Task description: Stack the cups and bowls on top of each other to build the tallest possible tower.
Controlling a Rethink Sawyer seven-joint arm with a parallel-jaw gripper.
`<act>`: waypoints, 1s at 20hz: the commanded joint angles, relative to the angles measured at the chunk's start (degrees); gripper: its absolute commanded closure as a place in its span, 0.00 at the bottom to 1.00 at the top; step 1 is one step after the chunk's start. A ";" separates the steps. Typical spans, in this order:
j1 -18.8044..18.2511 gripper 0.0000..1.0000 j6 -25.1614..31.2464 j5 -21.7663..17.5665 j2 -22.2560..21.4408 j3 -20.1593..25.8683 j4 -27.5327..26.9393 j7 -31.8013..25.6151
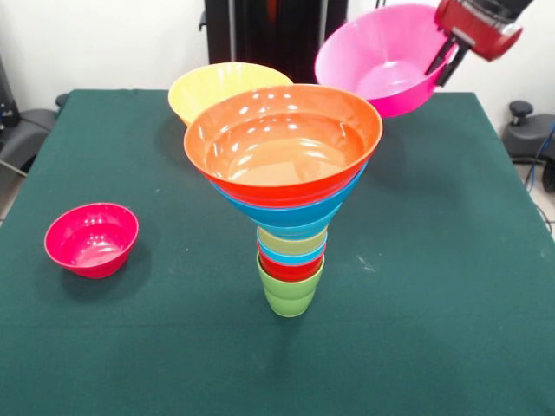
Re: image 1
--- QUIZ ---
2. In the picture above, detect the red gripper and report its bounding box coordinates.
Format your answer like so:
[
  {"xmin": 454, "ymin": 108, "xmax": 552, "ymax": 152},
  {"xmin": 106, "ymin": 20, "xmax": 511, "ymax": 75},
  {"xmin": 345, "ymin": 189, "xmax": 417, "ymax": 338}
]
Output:
[{"xmin": 424, "ymin": 0, "xmax": 524, "ymax": 88}]

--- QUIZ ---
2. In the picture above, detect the large pink bowl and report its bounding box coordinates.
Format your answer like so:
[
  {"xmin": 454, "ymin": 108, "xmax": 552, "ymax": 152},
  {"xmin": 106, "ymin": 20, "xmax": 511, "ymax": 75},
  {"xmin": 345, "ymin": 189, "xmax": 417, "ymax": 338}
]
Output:
[{"xmin": 314, "ymin": 3, "xmax": 460, "ymax": 119}]

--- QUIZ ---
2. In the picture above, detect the shallow red-orange bowl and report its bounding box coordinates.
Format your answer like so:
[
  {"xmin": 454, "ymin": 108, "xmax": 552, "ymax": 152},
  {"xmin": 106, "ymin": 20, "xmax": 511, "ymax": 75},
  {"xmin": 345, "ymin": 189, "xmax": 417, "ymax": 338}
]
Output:
[{"xmin": 183, "ymin": 84, "xmax": 384, "ymax": 208}]

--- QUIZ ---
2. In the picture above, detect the medium blue bowl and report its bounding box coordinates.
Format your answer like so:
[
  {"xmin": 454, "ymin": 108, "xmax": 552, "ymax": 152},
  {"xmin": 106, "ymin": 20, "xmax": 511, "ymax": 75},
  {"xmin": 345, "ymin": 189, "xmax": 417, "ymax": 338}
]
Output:
[{"xmin": 209, "ymin": 154, "xmax": 372, "ymax": 229}]

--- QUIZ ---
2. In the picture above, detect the small light blue bowl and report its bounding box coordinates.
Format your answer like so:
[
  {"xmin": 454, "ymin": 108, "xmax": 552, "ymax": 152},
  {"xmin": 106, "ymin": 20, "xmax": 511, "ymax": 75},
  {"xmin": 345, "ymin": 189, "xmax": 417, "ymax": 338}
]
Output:
[{"xmin": 254, "ymin": 216, "xmax": 333, "ymax": 240}]

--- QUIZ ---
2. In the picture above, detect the large orange bowl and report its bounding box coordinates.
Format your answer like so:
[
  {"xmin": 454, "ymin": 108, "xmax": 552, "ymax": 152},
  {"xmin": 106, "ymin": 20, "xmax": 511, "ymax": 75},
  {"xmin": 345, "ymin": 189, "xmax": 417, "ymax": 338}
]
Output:
[{"xmin": 167, "ymin": 62, "xmax": 295, "ymax": 127}]

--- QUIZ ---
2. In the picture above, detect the yellow cup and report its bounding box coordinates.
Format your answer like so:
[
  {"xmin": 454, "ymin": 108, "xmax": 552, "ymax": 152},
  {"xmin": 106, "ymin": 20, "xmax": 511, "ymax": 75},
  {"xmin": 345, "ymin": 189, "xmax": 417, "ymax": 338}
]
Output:
[{"xmin": 256, "ymin": 225, "xmax": 329, "ymax": 253}]

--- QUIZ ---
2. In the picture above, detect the blue cup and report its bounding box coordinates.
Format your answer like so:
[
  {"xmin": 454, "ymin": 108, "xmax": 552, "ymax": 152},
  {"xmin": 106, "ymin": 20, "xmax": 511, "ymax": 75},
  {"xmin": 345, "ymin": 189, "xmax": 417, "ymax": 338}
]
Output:
[{"xmin": 255, "ymin": 236, "xmax": 328, "ymax": 265}]

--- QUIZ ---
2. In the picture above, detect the red cup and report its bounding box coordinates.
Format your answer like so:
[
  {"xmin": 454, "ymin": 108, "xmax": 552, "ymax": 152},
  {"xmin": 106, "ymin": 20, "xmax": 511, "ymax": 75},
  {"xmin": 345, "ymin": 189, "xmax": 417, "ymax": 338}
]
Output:
[{"xmin": 257, "ymin": 249, "xmax": 326, "ymax": 282}]

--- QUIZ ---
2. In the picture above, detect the green cup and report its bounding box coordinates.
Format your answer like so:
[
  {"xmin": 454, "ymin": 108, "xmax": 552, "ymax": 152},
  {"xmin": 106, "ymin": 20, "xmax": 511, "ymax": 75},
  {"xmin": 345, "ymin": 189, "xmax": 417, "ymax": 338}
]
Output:
[{"xmin": 256, "ymin": 253, "xmax": 326, "ymax": 318}]

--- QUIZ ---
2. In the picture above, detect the black chair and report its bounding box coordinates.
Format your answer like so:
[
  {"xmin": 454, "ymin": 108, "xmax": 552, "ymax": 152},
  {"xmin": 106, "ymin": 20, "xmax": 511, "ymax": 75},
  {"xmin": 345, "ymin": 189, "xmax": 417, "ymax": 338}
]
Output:
[
  {"xmin": 0, "ymin": 55, "xmax": 70, "ymax": 174},
  {"xmin": 501, "ymin": 100, "xmax": 555, "ymax": 194}
]

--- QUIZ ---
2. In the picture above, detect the dark green table cloth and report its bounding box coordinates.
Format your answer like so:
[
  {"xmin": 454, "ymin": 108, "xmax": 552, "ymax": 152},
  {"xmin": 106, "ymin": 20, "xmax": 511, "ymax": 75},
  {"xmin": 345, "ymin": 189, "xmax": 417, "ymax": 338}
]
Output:
[{"xmin": 0, "ymin": 88, "xmax": 555, "ymax": 416}]

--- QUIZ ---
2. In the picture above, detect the small crimson bowl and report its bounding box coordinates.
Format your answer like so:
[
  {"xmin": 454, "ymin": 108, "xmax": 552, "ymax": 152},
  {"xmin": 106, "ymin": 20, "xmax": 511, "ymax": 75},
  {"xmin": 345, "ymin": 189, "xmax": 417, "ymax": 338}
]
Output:
[{"xmin": 43, "ymin": 202, "xmax": 140, "ymax": 280}]

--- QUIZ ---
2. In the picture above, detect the blue cable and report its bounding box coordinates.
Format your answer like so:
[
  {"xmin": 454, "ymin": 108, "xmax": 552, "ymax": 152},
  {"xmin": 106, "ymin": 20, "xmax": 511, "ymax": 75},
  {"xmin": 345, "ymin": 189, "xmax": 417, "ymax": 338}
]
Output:
[{"xmin": 523, "ymin": 124, "xmax": 555, "ymax": 188}]

